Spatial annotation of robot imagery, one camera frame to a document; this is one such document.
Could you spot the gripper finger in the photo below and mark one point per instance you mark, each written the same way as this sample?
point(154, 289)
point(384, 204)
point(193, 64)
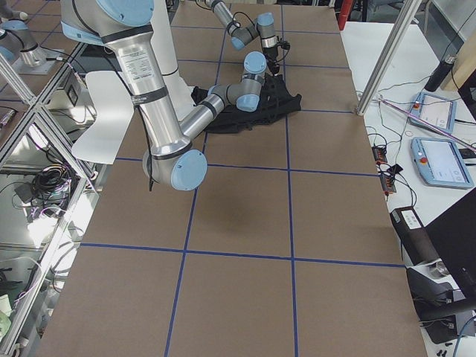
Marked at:
point(273, 66)

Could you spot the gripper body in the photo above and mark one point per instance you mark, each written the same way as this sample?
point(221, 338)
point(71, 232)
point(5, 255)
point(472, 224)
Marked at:
point(272, 56)

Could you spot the black graphic t-shirt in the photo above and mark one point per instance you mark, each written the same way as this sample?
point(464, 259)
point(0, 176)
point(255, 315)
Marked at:
point(275, 103)

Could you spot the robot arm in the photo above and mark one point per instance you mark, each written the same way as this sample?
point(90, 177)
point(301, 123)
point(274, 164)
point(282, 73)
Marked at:
point(138, 33)
point(242, 35)

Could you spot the red cylinder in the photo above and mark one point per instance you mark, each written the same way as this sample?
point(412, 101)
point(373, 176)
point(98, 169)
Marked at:
point(344, 13)

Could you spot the white plastic chair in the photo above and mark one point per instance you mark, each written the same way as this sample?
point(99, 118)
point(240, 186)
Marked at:
point(101, 141)

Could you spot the black water bottle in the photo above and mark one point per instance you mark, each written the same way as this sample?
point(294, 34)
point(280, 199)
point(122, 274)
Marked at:
point(440, 73)

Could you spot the upper blue teach pendant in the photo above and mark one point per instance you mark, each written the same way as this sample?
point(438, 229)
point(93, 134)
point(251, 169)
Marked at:
point(435, 110)

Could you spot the blue teach pendant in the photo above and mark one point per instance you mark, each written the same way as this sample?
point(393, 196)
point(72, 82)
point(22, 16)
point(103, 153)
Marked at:
point(435, 110)
point(440, 164)

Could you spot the lower blue teach pendant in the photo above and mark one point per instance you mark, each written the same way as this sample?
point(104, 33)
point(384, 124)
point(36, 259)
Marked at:
point(440, 164)

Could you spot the black box with label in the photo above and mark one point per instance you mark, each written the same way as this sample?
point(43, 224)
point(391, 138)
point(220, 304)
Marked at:
point(413, 236)

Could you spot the black monitor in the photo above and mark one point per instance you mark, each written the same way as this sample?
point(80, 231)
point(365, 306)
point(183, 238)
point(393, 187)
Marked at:
point(452, 234)

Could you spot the aluminium frame post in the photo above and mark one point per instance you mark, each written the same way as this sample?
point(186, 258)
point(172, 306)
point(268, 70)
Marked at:
point(397, 33)

